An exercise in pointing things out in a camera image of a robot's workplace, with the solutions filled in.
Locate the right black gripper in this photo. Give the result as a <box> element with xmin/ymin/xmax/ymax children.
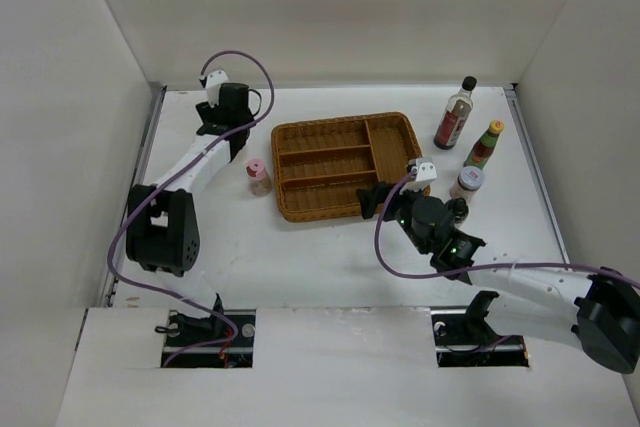
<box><xmin>357</xmin><ymin>179</ymin><xmax>431</xmax><ymax>255</ymax></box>

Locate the pink-cap clear spice bottle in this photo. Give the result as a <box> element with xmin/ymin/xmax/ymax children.
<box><xmin>246</xmin><ymin>159</ymin><xmax>273</xmax><ymax>197</ymax></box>

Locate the tall dark vinegar bottle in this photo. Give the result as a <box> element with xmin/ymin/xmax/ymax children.
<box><xmin>433</xmin><ymin>76</ymin><xmax>477</xmax><ymax>150</ymax></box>

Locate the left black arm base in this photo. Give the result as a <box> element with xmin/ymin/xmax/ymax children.
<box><xmin>154</xmin><ymin>295</ymin><xmax>257</xmax><ymax>369</ymax></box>

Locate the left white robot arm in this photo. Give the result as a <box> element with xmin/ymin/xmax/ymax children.
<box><xmin>125</xmin><ymin>82</ymin><xmax>254</xmax><ymax>278</ymax></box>

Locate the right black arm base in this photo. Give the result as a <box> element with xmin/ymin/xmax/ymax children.
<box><xmin>431</xmin><ymin>291</ymin><xmax>529</xmax><ymax>368</ymax></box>

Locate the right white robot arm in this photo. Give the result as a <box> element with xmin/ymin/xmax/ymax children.
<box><xmin>356</xmin><ymin>182</ymin><xmax>639</xmax><ymax>374</ymax></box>

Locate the brown wicker divided basket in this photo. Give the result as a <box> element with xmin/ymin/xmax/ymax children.
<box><xmin>271</xmin><ymin>112</ymin><xmax>422</xmax><ymax>222</ymax></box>

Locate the black-cap small pepper bottle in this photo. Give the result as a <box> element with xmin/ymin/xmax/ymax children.
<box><xmin>446</xmin><ymin>197</ymin><xmax>470</xmax><ymax>225</ymax></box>

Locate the green red sauce bottle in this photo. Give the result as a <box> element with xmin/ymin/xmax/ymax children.
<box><xmin>463</xmin><ymin>120</ymin><xmax>505</xmax><ymax>170</ymax></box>

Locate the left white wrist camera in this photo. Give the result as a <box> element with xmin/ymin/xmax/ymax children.
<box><xmin>199</xmin><ymin>69</ymin><xmax>229</xmax><ymax>107</ymax></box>

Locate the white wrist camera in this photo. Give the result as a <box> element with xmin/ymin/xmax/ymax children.
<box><xmin>199</xmin><ymin>69</ymin><xmax>229</xmax><ymax>107</ymax></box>
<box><xmin>406</xmin><ymin>157</ymin><xmax>437</xmax><ymax>191</ymax></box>

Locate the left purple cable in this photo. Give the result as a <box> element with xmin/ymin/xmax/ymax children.
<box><xmin>106</xmin><ymin>48</ymin><xmax>275</xmax><ymax>367</ymax></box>

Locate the purple cable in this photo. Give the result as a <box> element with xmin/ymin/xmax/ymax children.
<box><xmin>106</xmin><ymin>48</ymin><xmax>275</xmax><ymax>367</ymax></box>
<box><xmin>373</xmin><ymin>170</ymin><xmax>640</xmax><ymax>293</ymax></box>

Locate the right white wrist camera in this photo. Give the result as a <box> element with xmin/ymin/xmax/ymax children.
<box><xmin>406</xmin><ymin>157</ymin><xmax>437</xmax><ymax>191</ymax></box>

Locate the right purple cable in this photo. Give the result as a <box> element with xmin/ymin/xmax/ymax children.
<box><xmin>373</xmin><ymin>170</ymin><xmax>640</xmax><ymax>293</ymax></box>

